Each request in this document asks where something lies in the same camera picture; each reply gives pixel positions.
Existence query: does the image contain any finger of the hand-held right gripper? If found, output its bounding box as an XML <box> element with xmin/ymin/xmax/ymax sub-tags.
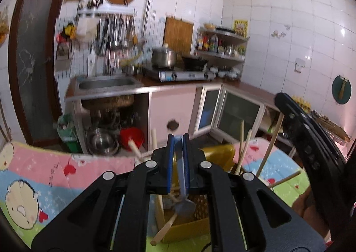
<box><xmin>275</xmin><ymin>92</ymin><xmax>348</xmax><ymax>239</ymax></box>

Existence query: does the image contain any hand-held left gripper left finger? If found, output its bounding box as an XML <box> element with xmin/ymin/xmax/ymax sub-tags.
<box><xmin>32</xmin><ymin>133</ymin><xmax>176</xmax><ymax>252</ymax></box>

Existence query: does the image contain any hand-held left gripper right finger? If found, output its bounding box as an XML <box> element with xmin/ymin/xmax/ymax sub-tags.
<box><xmin>182</xmin><ymin>133</ymin><xmax>326</xmax><ymax>252</ymax></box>

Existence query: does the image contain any blue plastic spoon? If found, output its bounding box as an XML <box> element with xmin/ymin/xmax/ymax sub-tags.
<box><xmin>174</xmin><ymin>135</ymin><xmax>197</xmax><ymax>217</ymax></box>

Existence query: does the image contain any wooden stick handle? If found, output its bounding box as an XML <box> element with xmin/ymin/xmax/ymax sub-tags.
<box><xmin>150</xmin><ymin>129</ymin><xmax>159</xmax><ymax>157</ymax></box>

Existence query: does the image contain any yellow perforated utensil holder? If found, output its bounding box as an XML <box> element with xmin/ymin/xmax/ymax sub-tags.
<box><xmin>154</xmin><ymin>144</ymin><xmax>237</xmax><ymax>244</ymax></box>

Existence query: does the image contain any wooden chopstick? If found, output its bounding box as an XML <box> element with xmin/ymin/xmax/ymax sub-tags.
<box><xmin>256</xmin><ymin>113</ymin><xmax>285</xmax><ymax>178</ymax></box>
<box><xmin>267</xmin><ymin>171</ymin><xmax>302</xmax><ymax>188</ymax></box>

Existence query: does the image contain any light wooden spoon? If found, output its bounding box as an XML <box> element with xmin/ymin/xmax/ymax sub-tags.
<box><xmin>151</xmin><ymin>213</ymin><xmax>178</xmax><ymax>246</ymax></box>

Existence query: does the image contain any red plastic basin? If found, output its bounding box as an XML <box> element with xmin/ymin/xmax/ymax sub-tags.
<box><xmin>119</xmin><ymin>127</ymin><xmax>145</xmax><ymax>153</ymax></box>

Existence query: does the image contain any pink kitchen counter cabinet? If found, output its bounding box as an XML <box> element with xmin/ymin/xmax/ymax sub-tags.
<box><xmin>64</xmin><ymin>75</ymin><xmax>294</xmax><ymax>156</ymax></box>

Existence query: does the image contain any stack of steel bowls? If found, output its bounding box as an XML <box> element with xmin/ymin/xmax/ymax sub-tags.
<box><xmin>86</xmin><ymin>128</ymin><xmax>120</xmax><ymax>156</ymax></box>

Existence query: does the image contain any steel gas stove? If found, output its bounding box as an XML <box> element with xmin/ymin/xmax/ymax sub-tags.
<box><xmin>142</xmin><ymin>66</ymin><xmax>216</xmax><ymax>83</ymax></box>

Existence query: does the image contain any black wok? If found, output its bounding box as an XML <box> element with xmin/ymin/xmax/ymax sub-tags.
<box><xmin>181</xmin><ymin>55</ymin><xmax>209</xmax><ymax>72</ymax></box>

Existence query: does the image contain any steel sink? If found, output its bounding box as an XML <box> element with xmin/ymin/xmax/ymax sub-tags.
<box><xmin>78</xmin><ymin>76</ymin><xmax>137</xmax><ymax>91</ymax></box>

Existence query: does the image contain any steel pot with lid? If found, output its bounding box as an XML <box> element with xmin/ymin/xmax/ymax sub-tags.
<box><xmin>151</xmin><ymin>43</ymin><xmax>178</xmax><ymax>69</ymax></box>

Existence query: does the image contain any green bin with bag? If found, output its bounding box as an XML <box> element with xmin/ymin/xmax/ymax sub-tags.
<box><xmin>57</xmin><ymin>113</ymin><xmax>82</xmax><ymax>154</ymax></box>

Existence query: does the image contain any steel faucet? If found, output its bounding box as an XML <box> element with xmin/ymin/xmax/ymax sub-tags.
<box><xmin>103</xmin><ymin>43</ymin><xmax>112</xmax><ymax>75</ymax></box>

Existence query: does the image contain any metal corner shelf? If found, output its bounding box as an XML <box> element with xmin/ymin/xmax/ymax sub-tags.
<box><xmin>194</xmin><ymin>26</ymin><xmax>250</xmax><ymax>64</ymax></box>

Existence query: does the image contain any cartoon printed blanket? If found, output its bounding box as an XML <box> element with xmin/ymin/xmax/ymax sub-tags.
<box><xmin>0</xmin><ymin>137</ymin><xmax>312</xmax><ymax>252</ymax></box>

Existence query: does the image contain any wooden cutting board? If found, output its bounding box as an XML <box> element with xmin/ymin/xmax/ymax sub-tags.
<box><xmin>162</xmin><ymin>17</ymin><xmax>194</xmax><ymax>55</ymax></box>

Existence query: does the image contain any white dish soap bottle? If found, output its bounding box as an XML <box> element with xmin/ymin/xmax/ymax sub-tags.
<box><xmin>87</xmin><ymin>45</ymin><xmax>97</xmax><ymax>77</ymax></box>

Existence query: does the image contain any hanging utensil rack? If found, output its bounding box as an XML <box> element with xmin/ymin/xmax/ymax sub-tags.
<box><xmin>77</xmin><ymin>6</ymin><xmax>139</xmax><ymax>58</ymax></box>

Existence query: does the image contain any brown glass door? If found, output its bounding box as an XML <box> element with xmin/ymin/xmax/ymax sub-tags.
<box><xmin>8</xmin><ymin>0</ymin><xmax>73</xmax><ymax>147</ymax></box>

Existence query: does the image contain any yellow hanging bag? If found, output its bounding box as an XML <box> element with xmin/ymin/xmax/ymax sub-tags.
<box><xmin>0</xmin><ymin>7</ymin><xmax>10</xmax><ymax>47</ymax></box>

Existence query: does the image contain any green round wall holder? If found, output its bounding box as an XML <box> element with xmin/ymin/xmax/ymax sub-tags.
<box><xmin>332</xmin><ymin>75</ymin><xmax>352</xmax><ymax>105</ymax></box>

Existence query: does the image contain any white wall socket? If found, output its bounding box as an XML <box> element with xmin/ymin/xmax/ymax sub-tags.
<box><xmin>294</xmin><ymin>57</ymin><xmax>306</xmax><ymax>74</ymax></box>

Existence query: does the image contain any yellow picture frame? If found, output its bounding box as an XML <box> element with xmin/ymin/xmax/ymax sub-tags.
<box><xmin>233</xmin><ymin>20</ymin><xmax>249</xmax><ymax>38</ymax></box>

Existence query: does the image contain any wire wall rack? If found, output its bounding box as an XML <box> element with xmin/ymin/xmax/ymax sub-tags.
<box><xmin>54</xmin><ymin>16</ymin><xmax>81</xmax><ymax>72</ymax></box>

